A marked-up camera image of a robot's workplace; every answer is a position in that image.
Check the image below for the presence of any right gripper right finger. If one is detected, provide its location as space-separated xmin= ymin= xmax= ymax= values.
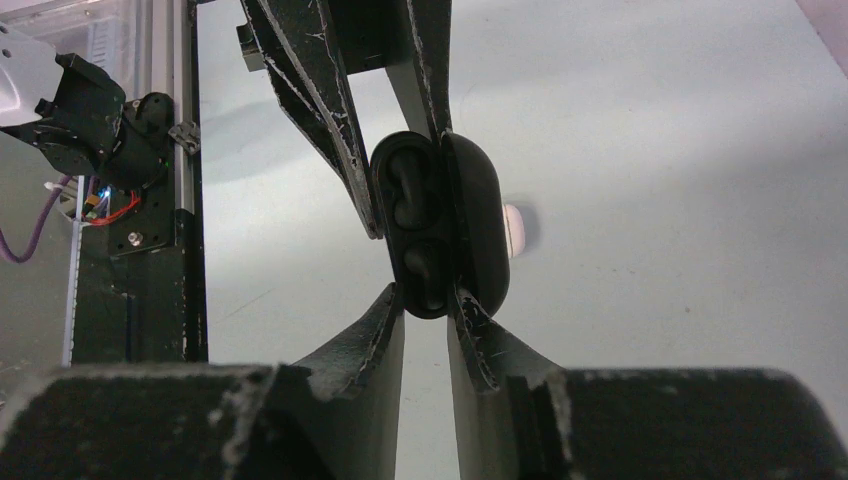
xmin=448 ymin=288 xmax=847 ymax=479

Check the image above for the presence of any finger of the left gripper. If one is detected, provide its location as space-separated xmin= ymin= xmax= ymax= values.
xmin=241 ymin=0 xmax=384 ymax=239
xmin=385 ymin=0 xmax=452 ymax=143

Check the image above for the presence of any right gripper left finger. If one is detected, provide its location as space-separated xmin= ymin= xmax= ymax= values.
xmin=1 ymin=284 xmax=404 ymax=479

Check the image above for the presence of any black charging case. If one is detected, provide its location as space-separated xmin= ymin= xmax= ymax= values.
xmin=371 ymin=131 xmax=510 ymax=319

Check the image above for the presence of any white earbud charging case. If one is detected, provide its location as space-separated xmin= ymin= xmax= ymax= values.
xmin=502 ymin=204 xmax=527 ymax=259

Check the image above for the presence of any black earbud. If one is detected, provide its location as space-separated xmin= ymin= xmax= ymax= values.
xmin=404 ymin=241 xmax=446 ymax=318
xmin=388 ymin=149 xmax=430 ymax=231

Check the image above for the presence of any aluminium frame rail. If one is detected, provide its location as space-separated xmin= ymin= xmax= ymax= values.
xmin=1 ymin=1 xmax=208 ymax=369

